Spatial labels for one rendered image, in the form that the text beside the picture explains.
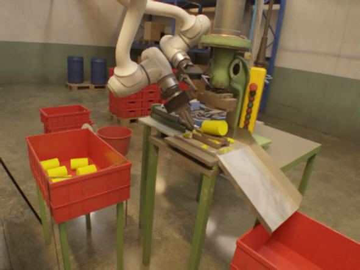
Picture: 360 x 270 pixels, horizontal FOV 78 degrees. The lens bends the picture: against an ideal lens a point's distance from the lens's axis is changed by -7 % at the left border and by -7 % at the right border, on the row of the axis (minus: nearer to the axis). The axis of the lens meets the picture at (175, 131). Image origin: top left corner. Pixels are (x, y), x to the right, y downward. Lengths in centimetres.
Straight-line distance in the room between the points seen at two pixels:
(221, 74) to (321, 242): 89
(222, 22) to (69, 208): 105
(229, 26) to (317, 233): 99
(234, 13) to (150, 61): 39
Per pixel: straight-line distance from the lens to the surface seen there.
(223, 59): 105
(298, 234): 133
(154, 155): 130
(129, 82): 101
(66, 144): 172
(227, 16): 104
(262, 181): 110
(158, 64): 106
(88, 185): 118
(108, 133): 344
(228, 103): 104
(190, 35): 127
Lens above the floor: 141
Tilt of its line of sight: 19 degrees down
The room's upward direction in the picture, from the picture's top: 6 degrees clockwise
